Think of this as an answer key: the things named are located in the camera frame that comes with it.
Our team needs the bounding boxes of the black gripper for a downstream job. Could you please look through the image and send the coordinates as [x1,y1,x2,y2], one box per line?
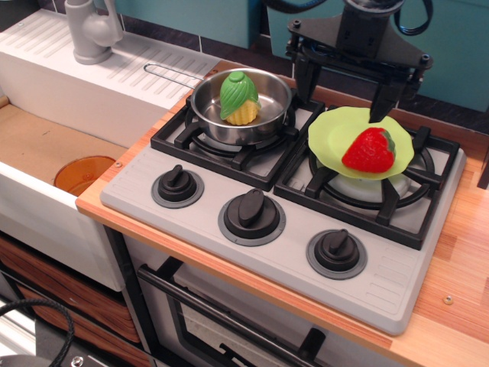
[287,15,433,123]

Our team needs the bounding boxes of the red toy strawberry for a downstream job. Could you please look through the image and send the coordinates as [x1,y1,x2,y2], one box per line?
[342,128,396,174]

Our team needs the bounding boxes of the green yellow toy corncob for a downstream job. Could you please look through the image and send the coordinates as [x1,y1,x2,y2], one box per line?
[219,71,261,126]

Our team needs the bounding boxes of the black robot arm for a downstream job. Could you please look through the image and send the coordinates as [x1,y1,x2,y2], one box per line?
[287,1,433,123]

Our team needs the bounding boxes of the light green plastic plate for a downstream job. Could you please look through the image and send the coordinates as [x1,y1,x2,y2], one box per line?
[308,107,414,180]

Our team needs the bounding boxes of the stainless steel pot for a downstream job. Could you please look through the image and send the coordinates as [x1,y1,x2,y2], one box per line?
[144,63,292,146]

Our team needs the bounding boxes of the black middle stove knob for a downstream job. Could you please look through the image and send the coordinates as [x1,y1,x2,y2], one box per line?
[218,189,287,247]

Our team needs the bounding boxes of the black stove knob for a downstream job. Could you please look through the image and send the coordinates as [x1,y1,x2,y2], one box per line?
[151,164,205,209]
[306,229,368,281]
[218,189,287,247]

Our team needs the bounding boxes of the black right stove knob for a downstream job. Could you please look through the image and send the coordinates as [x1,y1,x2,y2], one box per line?
[306,229,368,281]

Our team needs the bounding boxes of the black left stove knob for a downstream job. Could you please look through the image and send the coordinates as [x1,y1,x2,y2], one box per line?
[151,164,205,209]

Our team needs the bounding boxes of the grey toy stove top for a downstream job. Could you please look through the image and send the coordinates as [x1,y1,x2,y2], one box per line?
[100,139,466,335]

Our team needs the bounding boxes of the black left burner grate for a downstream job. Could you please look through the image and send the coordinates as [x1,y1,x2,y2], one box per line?
[151,89,325,191]

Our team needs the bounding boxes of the black burner grate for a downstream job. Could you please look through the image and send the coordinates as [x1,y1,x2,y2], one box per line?
[151,89,325,191]
[274,122,464,249]

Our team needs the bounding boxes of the black right burner grate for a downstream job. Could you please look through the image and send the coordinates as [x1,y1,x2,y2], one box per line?
[274,122,464,249]

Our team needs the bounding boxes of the grey toy faucet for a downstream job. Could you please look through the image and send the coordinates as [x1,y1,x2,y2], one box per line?
[65,0,124,65]

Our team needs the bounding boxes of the toy oven door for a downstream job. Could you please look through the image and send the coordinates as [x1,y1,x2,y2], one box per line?
[128,242,397,366]

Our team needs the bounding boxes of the white toy sink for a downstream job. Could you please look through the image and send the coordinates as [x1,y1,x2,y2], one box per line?
[1,10,218,291]

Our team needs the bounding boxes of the orange plastic sink drain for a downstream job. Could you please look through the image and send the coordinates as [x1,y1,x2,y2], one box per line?
[53,155,115,196]

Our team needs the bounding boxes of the wood grain drawer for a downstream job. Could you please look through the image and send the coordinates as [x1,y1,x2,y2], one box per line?
[1,233,151,366]

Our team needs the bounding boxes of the black oven door handle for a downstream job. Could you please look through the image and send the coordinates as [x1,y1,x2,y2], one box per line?
[137,257,325,366]

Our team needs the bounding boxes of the black braided cable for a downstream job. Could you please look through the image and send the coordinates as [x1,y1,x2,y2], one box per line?
[0,298,76,367]

